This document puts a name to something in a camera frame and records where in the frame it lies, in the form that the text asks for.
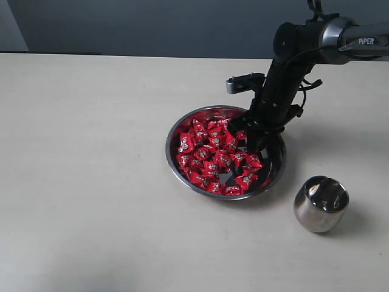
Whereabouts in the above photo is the stainless steel cup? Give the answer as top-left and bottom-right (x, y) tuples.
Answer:
(294, 176), (349, 233)

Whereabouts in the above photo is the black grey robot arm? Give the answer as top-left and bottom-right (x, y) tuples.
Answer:
(226, 1), (388, 153)

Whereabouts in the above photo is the round steel plate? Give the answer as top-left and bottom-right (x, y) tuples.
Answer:
(165, 105), (287, 201)

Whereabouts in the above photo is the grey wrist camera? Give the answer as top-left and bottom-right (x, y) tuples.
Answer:
(225, 73), (266, 94)

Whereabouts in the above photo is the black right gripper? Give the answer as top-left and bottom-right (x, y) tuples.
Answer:
(227, 91), (304, 158)

